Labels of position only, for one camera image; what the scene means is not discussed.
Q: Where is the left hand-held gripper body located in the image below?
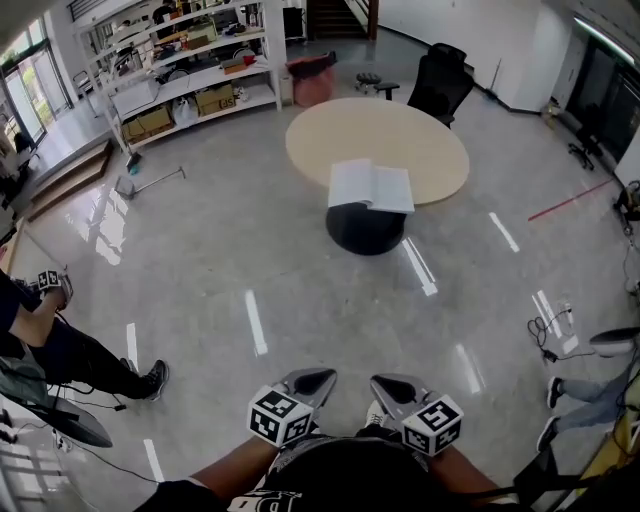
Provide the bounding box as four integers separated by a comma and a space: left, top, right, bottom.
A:
248, 368, 337, 448

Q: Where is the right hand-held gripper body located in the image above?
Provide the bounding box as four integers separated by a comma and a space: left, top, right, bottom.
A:
370, 373, 465, 457

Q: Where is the white book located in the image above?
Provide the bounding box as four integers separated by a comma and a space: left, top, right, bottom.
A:
327, 158, 417, 215

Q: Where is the person's right forearm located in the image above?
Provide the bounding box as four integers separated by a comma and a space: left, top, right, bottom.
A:
428, 447, 501, 496

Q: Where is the person's left forearm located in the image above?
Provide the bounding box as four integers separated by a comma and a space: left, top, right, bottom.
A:
189, 437, 280, 501

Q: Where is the person's white shoe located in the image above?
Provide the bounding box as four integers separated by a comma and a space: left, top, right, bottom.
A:
364, 399, 390, 430

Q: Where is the person's black printed shirt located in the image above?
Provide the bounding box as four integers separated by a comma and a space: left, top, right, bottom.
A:
133, 432, 519, 512

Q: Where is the grey round stool seat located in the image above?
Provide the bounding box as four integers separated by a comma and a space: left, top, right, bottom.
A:
589, 326, 640, 359

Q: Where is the dark oval side table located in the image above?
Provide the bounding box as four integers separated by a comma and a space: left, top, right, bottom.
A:
29, 396, 114, 449

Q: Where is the black round table base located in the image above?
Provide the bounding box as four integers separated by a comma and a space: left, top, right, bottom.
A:
325, 202, 405, 257

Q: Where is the wooden step platform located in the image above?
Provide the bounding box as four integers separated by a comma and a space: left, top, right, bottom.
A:
24, 139, 115, 222

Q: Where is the wide cardboard box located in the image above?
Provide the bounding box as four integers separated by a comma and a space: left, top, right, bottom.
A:
121, 106, 175, 145

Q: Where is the white plastic bag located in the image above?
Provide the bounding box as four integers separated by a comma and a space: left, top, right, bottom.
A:
171, 96, 199, 127

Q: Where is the small cardboard box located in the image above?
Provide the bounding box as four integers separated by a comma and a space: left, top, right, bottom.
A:
194, 83, 237, 118

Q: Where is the black swivel chair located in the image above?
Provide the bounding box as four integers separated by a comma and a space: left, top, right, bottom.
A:
567, 103, 610, 172

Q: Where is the pink bean bag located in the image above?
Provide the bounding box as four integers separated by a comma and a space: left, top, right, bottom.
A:
286, 51, 338, 108

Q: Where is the black mesh office chair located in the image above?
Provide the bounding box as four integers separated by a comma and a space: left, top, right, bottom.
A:
373, 42, 475, 129

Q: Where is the white metal shelf unit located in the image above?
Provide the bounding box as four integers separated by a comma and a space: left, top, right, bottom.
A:
73, 0, 289, 152

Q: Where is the black framed glass door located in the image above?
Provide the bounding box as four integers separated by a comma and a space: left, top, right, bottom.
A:
568, 33, 640, 164

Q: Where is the wooden staircase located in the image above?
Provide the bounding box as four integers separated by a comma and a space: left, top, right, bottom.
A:
306, 0, 380, 42

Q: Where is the black coiled cable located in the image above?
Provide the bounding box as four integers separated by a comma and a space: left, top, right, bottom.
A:
526, 316, 596, 365

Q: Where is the yellow frame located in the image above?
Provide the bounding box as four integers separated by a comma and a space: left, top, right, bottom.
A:
578, 407, 640, 494

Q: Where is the grey long-handled dustpan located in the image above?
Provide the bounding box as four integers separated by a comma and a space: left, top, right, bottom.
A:
114, 166, 187, 201

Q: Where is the broom with long handle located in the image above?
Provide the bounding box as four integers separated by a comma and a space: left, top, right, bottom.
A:
481, 58, 503, 100

